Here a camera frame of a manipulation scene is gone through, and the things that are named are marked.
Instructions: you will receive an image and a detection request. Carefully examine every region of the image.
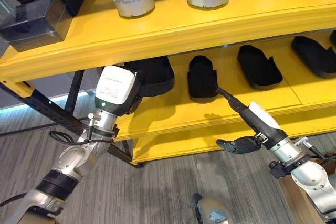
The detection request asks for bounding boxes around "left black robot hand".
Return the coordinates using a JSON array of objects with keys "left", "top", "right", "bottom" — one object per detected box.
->
[{"left": 94, "top": 65, "right": 144, "bottom": 118}]

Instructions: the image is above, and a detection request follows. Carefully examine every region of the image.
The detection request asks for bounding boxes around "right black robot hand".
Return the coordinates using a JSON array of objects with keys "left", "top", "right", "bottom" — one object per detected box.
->
[{"left": 216, "top": 88, "right": 289, "bottom": 154}]

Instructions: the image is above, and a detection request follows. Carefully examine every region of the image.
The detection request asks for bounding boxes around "yellow shelf board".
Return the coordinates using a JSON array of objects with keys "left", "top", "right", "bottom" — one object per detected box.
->
[
  {"left": 114, "top": 30, "right": 336, "bottom": 166},
  {"left": 0, "top": 0, "right": 336, "bottom": 83}
]

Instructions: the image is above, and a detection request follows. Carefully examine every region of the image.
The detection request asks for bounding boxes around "brown box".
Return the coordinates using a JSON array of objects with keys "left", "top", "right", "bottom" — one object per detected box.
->
[{"left": 277, "top": 155, "right": 336, "bottom": 224}]

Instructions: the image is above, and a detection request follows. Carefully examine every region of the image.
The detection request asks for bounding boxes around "silver robot leg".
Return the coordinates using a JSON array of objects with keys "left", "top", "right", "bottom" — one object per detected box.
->
[{"left": 192, "top": 193, "right": 232, "bottom": 224}]

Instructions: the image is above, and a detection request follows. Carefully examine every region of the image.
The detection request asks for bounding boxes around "black metal shelf frame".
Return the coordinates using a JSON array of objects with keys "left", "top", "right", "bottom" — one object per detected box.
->
[{"left": 0, "top": 69, "right": 144, "bottom": 169}]

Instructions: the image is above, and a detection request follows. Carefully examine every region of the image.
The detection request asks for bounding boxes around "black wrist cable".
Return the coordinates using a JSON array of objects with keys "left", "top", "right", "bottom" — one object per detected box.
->
[{"left": 49, "top": 119, "right": 116, "bottom": 146}]

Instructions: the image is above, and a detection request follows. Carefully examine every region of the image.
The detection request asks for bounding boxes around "black floor cable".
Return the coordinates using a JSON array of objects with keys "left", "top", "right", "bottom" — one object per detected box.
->
[{"left": 0, "top": 122, "right": 57, "bottom": 137}]

